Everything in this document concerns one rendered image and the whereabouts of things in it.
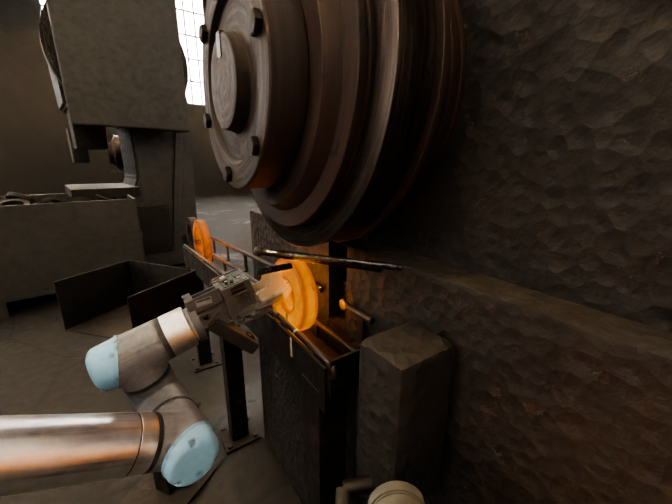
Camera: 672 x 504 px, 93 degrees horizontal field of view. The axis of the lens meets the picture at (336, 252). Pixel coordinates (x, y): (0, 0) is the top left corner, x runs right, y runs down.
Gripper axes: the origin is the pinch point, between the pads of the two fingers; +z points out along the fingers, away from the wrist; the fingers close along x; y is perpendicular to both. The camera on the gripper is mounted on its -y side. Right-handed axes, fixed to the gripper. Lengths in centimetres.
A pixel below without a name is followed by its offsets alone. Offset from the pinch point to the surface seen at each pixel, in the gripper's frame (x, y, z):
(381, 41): -30.6, 35.8, 4.8
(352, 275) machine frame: -13.9, 3.7, 6.4
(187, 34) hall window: 983, 301, 282
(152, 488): 40, -65, -50
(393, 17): -32.1, 37.2, 5.2
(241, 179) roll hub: -11.9, 25.0, -6.8
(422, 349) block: -35.1, 3.2, 0.5
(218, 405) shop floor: 66, -72, -24
